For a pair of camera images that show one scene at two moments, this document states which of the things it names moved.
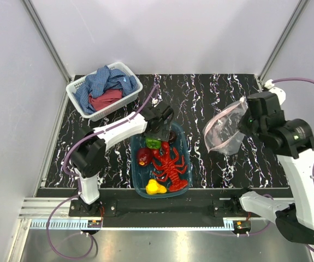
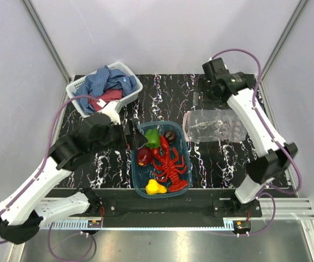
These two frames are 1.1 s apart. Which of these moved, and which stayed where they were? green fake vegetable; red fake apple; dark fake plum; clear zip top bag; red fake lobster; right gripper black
Moved: right gripper black; clear zip top bag
Stayed: green fake vegetable; red fake lobster; red fake apple; dark fake plum
